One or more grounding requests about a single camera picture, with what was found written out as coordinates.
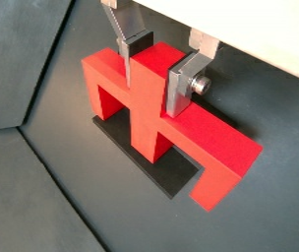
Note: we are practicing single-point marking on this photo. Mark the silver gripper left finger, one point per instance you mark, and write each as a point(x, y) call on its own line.
point(132, 37)

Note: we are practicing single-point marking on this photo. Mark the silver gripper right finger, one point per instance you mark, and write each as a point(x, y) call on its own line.
point(185, 75)

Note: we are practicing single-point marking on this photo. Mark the red E-shaped block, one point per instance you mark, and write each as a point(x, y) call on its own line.
point(135, 86)

